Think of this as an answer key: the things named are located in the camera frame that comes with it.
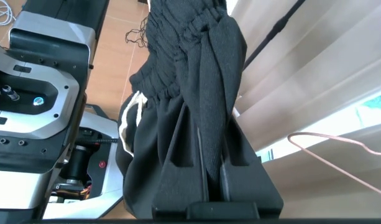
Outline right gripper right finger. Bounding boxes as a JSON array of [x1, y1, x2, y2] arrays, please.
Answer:
[[221, 116, 284, 218]]

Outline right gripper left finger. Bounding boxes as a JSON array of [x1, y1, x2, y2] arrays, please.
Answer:
[[152, 104, 209, 218]]

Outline black shorts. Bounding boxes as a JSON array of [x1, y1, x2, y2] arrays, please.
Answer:
[[115, 0, 249, 220]]

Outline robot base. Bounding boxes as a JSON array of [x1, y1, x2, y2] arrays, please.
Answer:
[[0, 0, 124, 224]]

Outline pink clothes hanger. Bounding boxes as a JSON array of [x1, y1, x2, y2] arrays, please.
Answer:
[[287, 131, 381, 199]]

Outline black clothes rack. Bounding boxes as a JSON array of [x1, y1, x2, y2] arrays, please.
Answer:
[[242, 0, 306, 70]]

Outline beige curtain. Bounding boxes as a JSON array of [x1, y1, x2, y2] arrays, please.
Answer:
[[261, 124, 381, 218], [230, 0, 381, 152]]

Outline black coiled cable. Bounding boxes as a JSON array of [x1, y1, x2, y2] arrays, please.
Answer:
[[75, 138, 119, 145]]

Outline white cable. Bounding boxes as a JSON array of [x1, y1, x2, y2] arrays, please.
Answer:
[[0, 0, 16, 26]]

